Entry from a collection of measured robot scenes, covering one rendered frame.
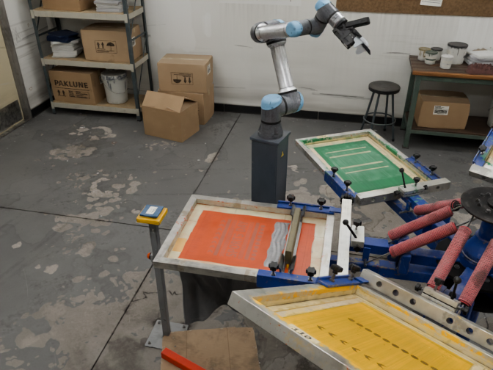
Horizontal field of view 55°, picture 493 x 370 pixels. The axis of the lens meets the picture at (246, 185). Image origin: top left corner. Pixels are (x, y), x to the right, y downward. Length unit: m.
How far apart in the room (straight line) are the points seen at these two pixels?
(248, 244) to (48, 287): 1.86
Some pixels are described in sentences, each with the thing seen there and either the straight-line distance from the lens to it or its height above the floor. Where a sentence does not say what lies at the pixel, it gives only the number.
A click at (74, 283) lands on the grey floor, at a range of 3.75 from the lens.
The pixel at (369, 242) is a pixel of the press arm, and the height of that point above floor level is 1.04.
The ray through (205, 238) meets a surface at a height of 0.95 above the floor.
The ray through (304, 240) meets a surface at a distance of 2.39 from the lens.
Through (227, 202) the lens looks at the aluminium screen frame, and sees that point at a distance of 2.59.
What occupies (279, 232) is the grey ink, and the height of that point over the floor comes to 0.96.
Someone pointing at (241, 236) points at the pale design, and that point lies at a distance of 2.39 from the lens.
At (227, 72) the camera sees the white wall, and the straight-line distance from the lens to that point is 6.12.
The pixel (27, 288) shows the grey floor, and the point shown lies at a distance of 3.84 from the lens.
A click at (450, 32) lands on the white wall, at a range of 5.87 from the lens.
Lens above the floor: 2.41
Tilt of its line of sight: 31 degrees down
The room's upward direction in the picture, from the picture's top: straight up
